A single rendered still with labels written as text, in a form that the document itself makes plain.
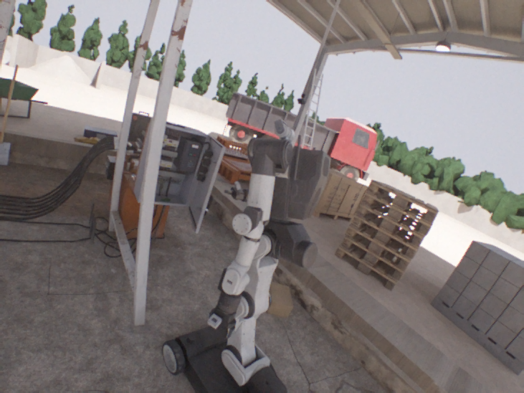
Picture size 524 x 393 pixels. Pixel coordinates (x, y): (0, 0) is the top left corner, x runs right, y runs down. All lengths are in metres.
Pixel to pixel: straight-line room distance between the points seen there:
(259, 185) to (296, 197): 0.19
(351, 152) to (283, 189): 10.24
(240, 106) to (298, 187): 9.11
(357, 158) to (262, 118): 4.54
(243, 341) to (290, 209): 0.76
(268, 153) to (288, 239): 0.36
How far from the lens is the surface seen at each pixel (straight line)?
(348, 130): 11.03
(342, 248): 3.08
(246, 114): 10.00
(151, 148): 1.34
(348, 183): 4.53
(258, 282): 1.18
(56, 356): 1.72
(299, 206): 0.98
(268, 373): 1.42
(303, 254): 0.99
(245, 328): 1.36
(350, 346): 2.38
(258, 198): 0.86
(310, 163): 0.98
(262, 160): 0.86
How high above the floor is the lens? 1.44
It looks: 15 degrees down
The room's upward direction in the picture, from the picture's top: 21 degrees clockwise
